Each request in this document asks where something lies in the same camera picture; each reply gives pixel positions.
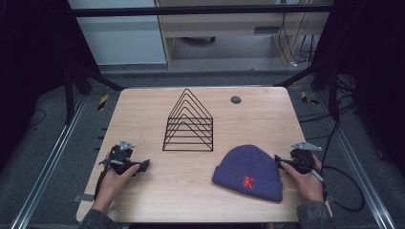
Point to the black diagonal frame strut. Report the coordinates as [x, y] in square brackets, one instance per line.
[98, 78]
[296, 76]

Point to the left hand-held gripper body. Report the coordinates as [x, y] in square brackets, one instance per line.
[118, 158]

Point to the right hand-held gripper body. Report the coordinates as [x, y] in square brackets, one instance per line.
[302, 159]

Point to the grey metal table bracket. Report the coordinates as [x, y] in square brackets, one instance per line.
[83, 197]

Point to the black horizontal frame bar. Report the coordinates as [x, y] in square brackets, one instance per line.
[197, 10]

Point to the white cabinet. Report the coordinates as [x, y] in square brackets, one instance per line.
[121, 35]

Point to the black upright frame post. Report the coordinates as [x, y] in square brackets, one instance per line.
[69, 97]

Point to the yellow black striped tape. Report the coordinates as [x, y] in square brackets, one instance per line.
[307, 98]
[102, 102]

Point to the aluminium floor rail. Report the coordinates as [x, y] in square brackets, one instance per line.
[359, 165]
[47, 165]

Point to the person's right hand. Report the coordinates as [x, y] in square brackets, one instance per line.
[306, 185]

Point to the dark curtain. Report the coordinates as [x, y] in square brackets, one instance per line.
[31, 63]
[372, 63]

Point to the purple knit beanie hat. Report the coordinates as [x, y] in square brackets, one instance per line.
[251, 171]

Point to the person's left hand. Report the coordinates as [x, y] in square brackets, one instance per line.
[112, 185]

